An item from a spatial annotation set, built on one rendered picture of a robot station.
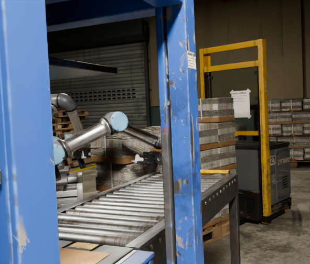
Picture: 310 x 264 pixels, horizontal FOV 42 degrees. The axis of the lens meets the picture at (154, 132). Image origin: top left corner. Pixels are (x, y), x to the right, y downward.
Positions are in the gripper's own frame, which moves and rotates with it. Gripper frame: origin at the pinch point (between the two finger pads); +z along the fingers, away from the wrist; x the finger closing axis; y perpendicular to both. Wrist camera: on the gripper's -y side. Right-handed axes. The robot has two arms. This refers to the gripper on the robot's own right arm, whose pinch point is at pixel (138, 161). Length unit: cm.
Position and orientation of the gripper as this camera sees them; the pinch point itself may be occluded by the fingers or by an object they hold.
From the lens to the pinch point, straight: 277.6
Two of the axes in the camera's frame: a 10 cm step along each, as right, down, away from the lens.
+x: -6.9, 0.7, -7.2
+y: -0.5, -10.0, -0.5
